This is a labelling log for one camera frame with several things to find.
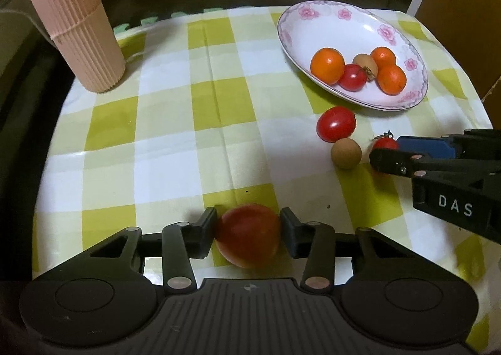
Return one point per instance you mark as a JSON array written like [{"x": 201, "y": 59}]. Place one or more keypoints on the green checkered tablecloth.
[{"x": 176, "y": 124}]

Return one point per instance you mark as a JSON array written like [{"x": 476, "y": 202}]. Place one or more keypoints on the large red tomato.
[{"x": 248, "y": 235}]

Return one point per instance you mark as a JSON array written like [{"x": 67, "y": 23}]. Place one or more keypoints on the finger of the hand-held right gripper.
[
  {"x": 422, "y": 145},
  {"x": 391, "y": 161}
]

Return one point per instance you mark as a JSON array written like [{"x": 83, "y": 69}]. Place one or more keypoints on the small red cherry tomato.
[{"x": 353, "y": 77}]

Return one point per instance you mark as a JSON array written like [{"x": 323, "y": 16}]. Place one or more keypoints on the brown longan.
[
  {"x": 346, "y": 153},
  {"x": 366, "y": 62}
]

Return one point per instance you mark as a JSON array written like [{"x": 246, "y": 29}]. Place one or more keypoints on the pink ribbed cylindrical container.
[{"x": 74, "y": 26}]

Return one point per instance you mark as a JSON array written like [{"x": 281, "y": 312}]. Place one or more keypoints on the white floral plate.
[{"x": 325, "y": 26}]

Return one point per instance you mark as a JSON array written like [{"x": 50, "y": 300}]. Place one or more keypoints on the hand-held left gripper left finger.
[{"x": 207, "y": 233}]

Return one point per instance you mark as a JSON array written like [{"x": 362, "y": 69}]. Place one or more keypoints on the stemmed red cherry tomato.
[{"x": 385, "y": 143}]

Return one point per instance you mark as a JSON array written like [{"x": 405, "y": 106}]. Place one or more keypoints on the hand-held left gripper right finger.
[{"x": 289, "y": 233}]

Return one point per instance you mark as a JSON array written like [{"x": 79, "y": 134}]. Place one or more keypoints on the orange tomato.
[
  {"x": 327, "y": 65},
  {"x": 391, "y": 79},
  {"x": 382, "y": 56}
]

